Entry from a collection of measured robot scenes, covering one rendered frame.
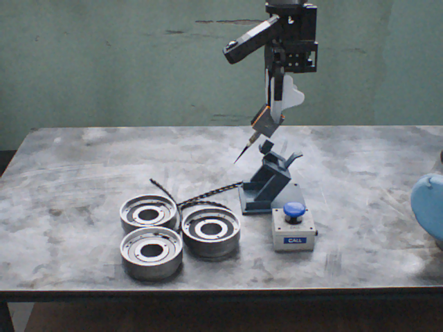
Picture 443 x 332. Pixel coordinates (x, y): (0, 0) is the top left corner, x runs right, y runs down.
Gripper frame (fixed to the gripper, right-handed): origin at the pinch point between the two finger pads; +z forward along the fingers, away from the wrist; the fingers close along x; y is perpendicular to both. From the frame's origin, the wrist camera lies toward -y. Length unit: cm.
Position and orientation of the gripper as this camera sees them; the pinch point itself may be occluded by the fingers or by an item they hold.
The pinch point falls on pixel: (271, 113)
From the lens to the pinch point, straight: 107.7
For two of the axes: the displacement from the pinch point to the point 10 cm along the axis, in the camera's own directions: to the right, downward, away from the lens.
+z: 0.1, 9.1, 4.2
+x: -1.4, -4.1, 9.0
